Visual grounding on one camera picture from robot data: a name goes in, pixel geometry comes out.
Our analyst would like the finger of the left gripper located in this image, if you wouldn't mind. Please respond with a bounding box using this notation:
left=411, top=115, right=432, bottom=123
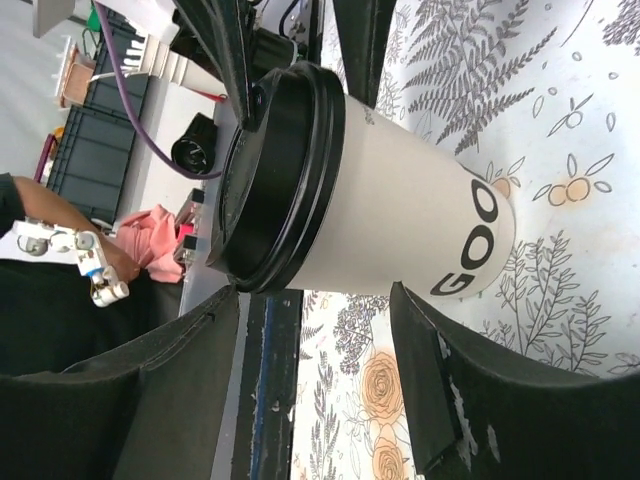
left=172, top=0, right=256, bottom=130
left=333, top=0, right=396, bottom=108

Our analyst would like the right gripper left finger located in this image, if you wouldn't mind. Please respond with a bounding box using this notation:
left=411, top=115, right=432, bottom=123
left=1, top=286, right=239, bottom=479

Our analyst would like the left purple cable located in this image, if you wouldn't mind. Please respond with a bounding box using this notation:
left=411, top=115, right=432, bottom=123
left=94, top=0, right=224, bottom=180

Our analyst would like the black cup lid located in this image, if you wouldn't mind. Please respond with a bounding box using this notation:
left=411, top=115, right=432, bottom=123
left=207, top=62, right=346, bottom=293

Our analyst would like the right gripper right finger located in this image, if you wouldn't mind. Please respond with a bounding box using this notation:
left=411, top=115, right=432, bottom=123
left=390, top=283, right=639, bottom=479

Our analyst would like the pink cloth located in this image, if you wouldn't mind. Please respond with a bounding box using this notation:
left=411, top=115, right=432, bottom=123
left=114, top=204, right=184, bottom=284

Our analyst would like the white paper coffee cup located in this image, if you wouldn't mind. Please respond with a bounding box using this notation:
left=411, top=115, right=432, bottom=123
left=290, top=97, right=515, bottom=298

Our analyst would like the white teleoperation handle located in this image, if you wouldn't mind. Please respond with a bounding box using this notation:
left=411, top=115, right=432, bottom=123
left=12, top=218, right=129, bottom=308

